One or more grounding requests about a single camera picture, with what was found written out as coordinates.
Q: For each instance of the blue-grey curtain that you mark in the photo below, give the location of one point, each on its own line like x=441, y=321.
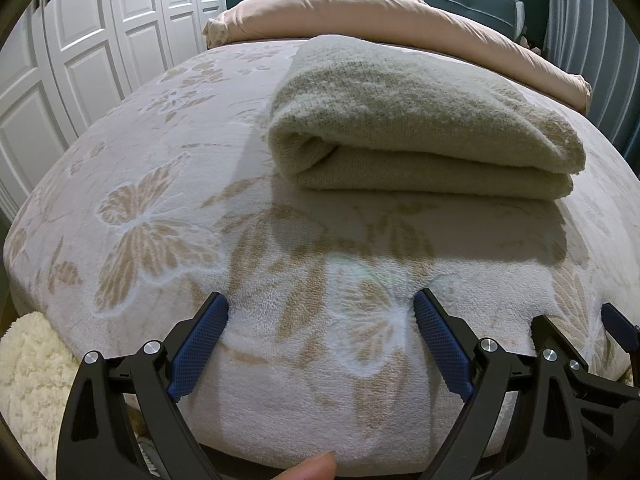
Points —
x=590, y=35

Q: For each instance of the white fluffy cloth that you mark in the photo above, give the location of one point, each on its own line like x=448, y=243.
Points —
x=30, y=375

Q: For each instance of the person's left hand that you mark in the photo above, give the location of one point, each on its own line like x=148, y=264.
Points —
x=307, y=467

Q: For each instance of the cream knit garment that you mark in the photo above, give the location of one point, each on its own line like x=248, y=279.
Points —
x=400, y=110

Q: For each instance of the white panelled wardrobe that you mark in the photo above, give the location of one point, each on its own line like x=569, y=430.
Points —
x=90, y=60

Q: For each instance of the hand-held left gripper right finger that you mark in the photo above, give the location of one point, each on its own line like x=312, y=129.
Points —
x=442, y=345

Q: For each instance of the butterfly print fleece blanket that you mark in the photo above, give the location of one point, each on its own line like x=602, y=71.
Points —
x=200, y=185

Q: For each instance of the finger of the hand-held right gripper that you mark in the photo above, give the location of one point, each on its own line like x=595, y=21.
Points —
x=619, y=327
x=552, y=335

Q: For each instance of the pink duvet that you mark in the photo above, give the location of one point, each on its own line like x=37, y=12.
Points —
x=375, y=15

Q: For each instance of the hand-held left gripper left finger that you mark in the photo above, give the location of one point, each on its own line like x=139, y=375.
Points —
x=200, y=345

